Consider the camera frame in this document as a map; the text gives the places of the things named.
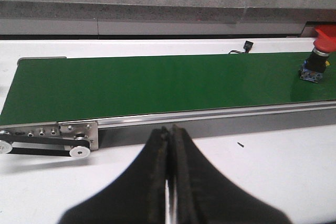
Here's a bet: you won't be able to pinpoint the black sensor with cable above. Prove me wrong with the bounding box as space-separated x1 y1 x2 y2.
229 40 254 54

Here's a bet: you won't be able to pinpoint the aluminium conveyor frame rail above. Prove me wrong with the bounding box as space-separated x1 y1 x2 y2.
1 99 335 152

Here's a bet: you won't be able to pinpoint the green conveyor belt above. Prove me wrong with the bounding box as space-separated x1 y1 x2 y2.
1 52 335 125

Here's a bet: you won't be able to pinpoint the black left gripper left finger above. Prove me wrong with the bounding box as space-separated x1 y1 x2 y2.
61 127 168 223

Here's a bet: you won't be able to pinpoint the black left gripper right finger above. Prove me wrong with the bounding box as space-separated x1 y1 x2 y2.
170 125 291 223

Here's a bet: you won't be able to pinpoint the red push button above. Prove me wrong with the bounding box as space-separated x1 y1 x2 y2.
299 25 335 83

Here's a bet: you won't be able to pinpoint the conveyor drive belt pulleys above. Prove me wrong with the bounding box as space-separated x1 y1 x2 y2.
1 130 91 158

